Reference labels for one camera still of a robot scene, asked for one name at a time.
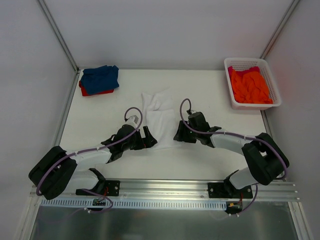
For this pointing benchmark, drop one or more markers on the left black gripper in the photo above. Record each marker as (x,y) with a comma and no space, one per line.
(141,139)

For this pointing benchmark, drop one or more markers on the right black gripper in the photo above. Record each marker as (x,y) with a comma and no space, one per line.
(187,134)

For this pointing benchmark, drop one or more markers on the white t shirt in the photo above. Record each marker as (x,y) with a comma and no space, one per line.
(160,118)

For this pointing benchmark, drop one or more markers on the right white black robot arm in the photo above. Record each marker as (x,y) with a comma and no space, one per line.
(265,160)

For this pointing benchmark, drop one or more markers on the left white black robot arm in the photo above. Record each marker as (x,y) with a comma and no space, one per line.
(60,170)

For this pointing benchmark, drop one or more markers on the orange t shirt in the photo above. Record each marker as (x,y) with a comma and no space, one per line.
(251,88)

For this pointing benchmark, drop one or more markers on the white plastic basket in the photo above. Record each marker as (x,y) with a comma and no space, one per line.
(242,63)

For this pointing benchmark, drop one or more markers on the folded blue t shirt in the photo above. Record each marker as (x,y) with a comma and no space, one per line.
(95,81)

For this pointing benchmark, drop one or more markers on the folded red t shirt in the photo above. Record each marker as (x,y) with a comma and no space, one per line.
(85,94)

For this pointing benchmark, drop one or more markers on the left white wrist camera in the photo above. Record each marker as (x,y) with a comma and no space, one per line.
(132,121)

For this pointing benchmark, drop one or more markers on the aluminium mounting rail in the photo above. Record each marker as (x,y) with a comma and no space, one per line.
(160,189)

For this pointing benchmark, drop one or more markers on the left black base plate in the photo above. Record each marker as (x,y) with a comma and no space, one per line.
(105,188)

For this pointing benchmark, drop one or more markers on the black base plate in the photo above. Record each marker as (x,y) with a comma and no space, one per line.
(217,190)
(105,188)

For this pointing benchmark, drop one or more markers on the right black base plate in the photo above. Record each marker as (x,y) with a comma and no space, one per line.
(217,190)

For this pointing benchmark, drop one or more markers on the white slotted cable duct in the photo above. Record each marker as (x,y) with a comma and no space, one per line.
(137,204)

